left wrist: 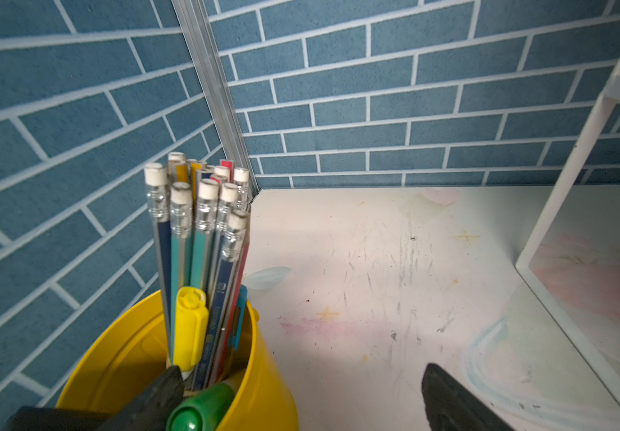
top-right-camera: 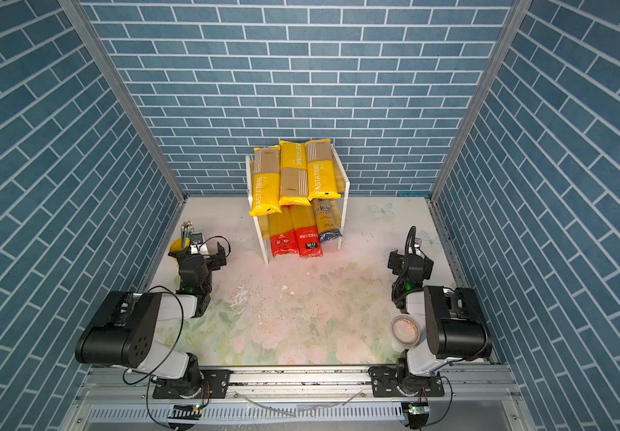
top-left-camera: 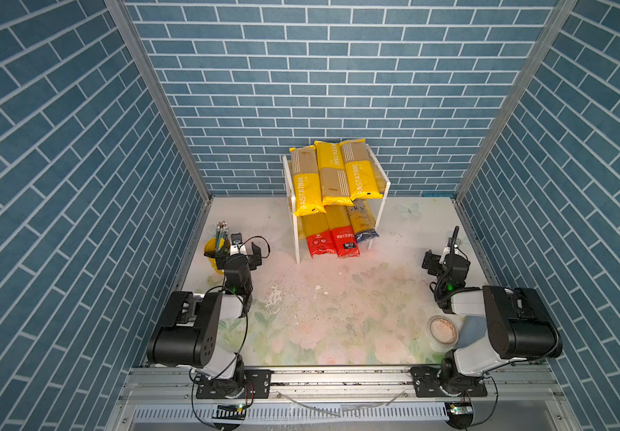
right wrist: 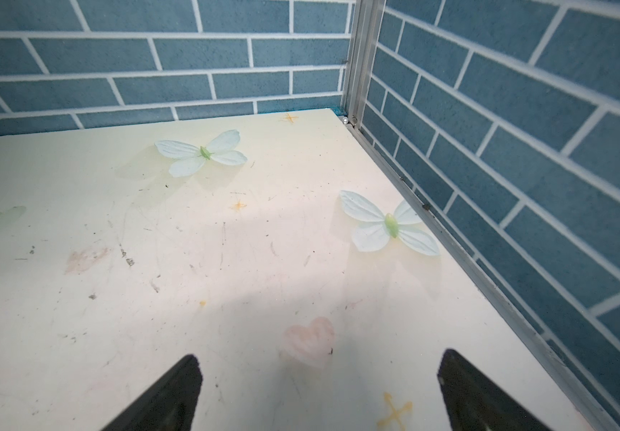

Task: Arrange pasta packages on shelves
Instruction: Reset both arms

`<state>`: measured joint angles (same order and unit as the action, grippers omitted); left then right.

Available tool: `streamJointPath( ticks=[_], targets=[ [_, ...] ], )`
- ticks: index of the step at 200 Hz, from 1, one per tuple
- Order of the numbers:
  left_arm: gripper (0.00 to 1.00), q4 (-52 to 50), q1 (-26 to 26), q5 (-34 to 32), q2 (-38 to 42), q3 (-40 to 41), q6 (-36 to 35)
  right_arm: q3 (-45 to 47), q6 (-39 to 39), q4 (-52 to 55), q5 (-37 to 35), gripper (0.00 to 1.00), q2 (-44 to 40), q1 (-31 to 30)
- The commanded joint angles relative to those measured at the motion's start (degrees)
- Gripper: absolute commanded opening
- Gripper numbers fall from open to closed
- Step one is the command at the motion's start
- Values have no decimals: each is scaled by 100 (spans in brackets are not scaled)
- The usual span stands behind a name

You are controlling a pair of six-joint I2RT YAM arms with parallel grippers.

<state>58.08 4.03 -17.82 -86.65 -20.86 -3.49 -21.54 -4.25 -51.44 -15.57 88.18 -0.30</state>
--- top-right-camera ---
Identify red yellow spaghetti package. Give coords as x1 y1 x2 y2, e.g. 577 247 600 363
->
268 206 299 258

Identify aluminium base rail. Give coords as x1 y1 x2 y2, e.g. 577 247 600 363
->
62 363 534 430

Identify yellow Pastatime pasta package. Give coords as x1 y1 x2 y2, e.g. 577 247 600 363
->
250 145 281 217
304 139 340 200

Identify yellow pen holder cup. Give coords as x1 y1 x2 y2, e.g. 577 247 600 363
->
168 238 190 256

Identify round tape roll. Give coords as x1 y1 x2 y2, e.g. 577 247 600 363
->
388 314 421 351

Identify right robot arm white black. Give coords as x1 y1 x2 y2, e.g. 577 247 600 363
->
368 247 492 399

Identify blue spaghetti package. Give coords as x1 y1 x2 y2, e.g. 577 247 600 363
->
312 199 342 244

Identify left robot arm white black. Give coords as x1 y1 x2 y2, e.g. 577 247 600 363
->
74 242 231 402

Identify plain yellow pasta package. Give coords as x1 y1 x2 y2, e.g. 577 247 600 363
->
279 141 311 206

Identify red labelled spaghetti package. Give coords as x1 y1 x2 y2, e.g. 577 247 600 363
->
290 205 323 258

